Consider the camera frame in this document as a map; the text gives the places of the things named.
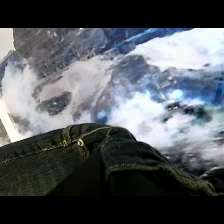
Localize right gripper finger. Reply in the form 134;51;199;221
48;150;108;197

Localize dark blue jeans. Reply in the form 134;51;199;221
0;122;220;197

